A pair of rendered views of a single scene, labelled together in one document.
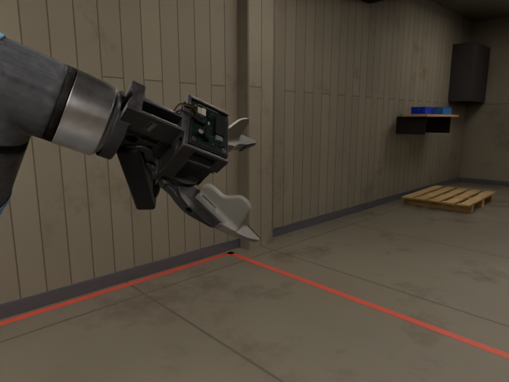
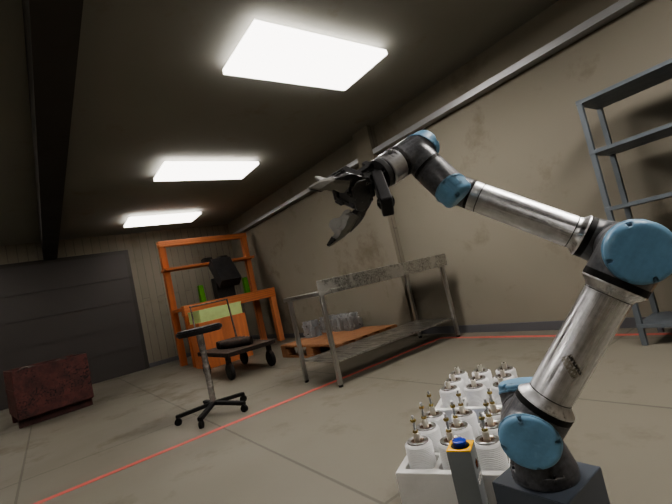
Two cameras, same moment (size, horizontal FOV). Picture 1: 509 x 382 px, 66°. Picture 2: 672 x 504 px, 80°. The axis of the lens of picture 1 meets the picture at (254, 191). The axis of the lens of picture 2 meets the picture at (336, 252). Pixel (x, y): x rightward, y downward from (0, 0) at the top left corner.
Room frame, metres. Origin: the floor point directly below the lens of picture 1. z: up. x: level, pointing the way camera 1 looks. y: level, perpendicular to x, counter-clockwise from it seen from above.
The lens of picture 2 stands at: (1.32, 0.12, 0.86)
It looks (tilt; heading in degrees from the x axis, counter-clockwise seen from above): 4 degrees up; 187
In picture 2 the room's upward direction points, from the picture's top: 13 degrees counter-clockwise
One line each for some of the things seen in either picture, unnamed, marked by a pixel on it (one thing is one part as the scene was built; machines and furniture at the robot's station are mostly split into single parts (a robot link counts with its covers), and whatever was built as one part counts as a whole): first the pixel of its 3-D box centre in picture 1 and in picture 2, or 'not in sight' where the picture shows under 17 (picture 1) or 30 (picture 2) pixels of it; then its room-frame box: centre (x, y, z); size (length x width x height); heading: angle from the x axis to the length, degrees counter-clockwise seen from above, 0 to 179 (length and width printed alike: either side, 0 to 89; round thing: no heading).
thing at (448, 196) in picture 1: (449, 198); not in sight; (5.10, -2.61, 0.06); 1.26 x 0.84 x 0.11; 134
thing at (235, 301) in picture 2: not in sight; (228, 290); (-5.45, -2.77, 1.10); 1.75 x 1.52 x 2.21; 134
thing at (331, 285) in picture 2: not in sight; (377, 313); (-2.78, -0.13, 0.45); 1.68 x 0.64 x 0.90; 134
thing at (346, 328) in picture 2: not in sight; (335, 333); (-3.96, -0.79, 0.19); 1.38 x 1.00 x 0.39; 44
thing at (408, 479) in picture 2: not in sight; (468, 470); (-0.22, 0.22, 0.09); 0.39 x 0.39 x 0.18; 71
